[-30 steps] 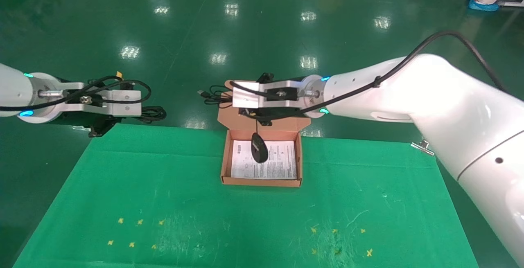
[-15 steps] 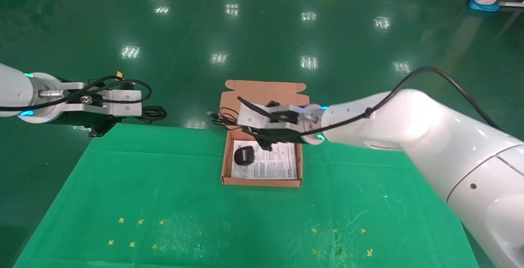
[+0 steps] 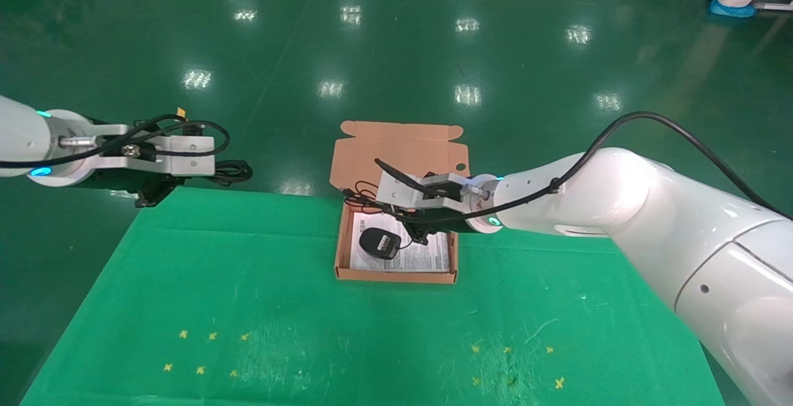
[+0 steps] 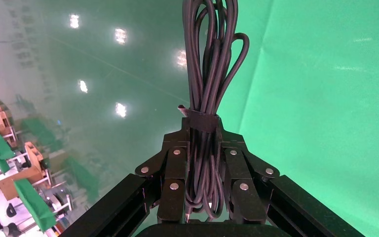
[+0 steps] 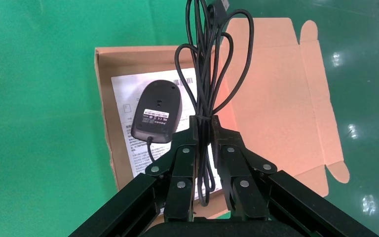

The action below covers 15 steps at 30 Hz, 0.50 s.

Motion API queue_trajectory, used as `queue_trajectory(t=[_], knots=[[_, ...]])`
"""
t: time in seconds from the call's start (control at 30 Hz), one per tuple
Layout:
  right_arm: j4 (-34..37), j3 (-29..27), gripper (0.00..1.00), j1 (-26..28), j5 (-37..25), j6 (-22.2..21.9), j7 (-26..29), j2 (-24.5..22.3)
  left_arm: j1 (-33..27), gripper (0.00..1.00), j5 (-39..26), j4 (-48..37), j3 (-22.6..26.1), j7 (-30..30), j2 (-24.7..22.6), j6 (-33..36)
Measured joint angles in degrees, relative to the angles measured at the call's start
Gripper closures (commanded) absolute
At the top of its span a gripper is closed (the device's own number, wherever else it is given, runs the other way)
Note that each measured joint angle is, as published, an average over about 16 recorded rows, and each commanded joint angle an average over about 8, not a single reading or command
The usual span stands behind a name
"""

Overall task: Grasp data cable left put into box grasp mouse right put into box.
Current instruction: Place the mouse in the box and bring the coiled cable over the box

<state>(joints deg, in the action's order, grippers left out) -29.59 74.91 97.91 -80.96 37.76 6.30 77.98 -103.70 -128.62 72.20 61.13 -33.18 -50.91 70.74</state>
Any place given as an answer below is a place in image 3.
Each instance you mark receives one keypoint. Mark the wrist camera silver housing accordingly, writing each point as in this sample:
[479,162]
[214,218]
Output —
[186,149]
[403,189]

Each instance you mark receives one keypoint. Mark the left wrist camera silver housing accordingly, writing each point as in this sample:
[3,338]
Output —
[186,149]

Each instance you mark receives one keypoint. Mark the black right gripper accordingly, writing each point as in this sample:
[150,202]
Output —
[455,221]

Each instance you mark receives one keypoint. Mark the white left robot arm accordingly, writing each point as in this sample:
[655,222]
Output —
[25,139]

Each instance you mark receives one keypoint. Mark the blue shoe cover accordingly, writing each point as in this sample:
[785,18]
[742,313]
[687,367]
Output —
[732,9]

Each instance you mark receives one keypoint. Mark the right wrist camera silver housing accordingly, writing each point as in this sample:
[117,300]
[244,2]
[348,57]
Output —
[403,189]

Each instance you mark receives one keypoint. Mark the orange cardboard box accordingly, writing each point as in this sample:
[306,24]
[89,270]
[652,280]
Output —
[399,152]

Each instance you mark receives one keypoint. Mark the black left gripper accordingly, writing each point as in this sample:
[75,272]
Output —
[118,180]

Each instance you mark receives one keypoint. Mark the white printed paper sheet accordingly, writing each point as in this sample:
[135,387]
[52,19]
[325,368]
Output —
[427,257]

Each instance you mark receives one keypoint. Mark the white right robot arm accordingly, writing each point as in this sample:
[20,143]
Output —
[681,226]

